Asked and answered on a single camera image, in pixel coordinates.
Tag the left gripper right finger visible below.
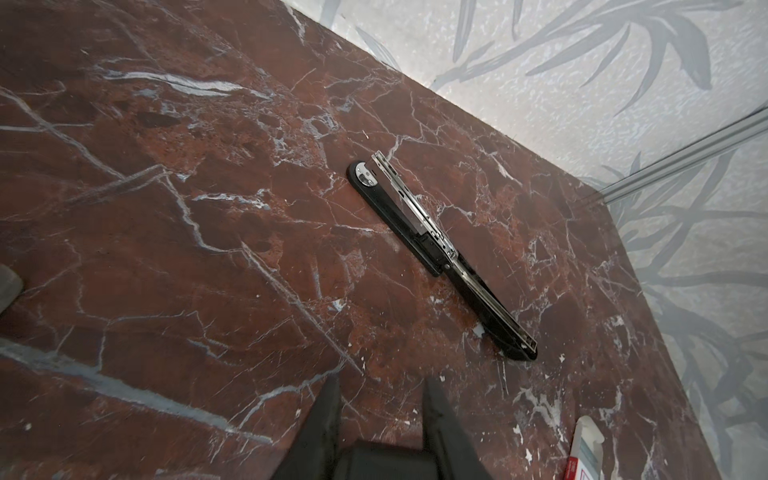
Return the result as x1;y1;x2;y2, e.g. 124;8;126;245
422;377;492;480

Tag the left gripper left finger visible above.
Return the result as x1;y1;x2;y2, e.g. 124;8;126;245
272;376;342;479

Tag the red white staple box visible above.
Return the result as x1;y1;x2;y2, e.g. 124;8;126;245
563;415;605;480

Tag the black stapler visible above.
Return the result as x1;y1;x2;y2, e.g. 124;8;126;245
347;151;538;361

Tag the grey pad under tool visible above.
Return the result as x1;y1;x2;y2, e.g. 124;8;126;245
0;264;24;313

